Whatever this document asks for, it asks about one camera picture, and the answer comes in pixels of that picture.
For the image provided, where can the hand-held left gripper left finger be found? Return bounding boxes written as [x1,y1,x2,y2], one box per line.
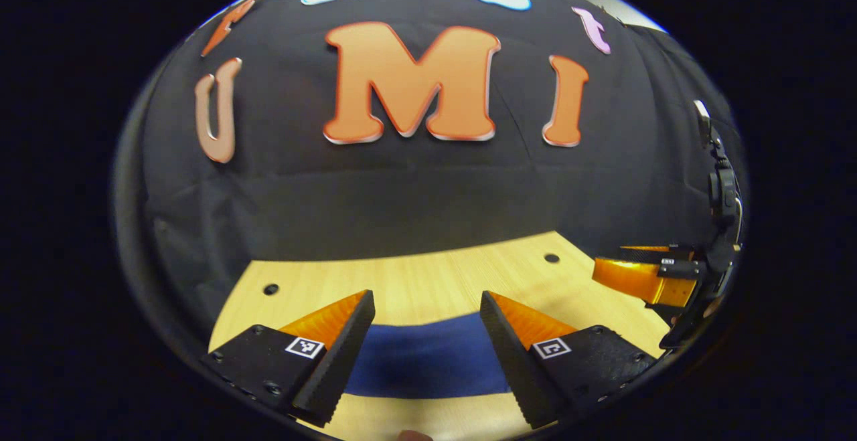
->
[200,290,376,428]

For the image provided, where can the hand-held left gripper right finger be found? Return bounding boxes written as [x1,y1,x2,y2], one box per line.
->
[479,290,658,430]

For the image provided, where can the blue jeans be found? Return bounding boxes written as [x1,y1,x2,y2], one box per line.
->
[345,313,513,400]

